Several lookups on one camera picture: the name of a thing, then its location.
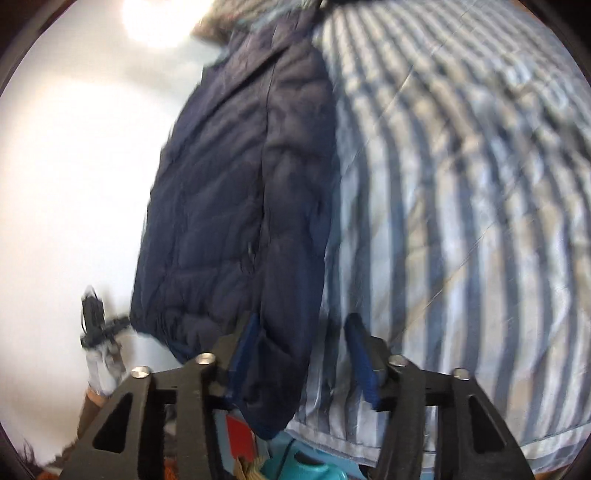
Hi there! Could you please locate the navy quilted puffer jacket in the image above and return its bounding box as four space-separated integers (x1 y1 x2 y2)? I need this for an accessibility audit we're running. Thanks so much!
129 8 337 439

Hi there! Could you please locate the brown sleeved left forearm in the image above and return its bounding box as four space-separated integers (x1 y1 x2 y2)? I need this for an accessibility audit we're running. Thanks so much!
76 387 109 439

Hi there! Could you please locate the white gloved left hand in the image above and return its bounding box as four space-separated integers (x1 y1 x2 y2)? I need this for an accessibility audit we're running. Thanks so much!
85 340 126 397

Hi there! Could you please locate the red object below bed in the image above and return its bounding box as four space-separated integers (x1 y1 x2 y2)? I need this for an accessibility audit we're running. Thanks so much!
226 415 257 462

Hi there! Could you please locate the teal plastic object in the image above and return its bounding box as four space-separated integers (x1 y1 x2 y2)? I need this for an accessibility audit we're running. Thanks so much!
260 439 349 480

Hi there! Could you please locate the blue white striped quilt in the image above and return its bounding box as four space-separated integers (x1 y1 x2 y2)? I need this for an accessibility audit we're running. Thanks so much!
287 1 590 473

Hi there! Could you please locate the folded floral fuzzy blanket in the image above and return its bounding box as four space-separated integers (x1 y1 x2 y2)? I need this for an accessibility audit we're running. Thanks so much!
191 0 257 45

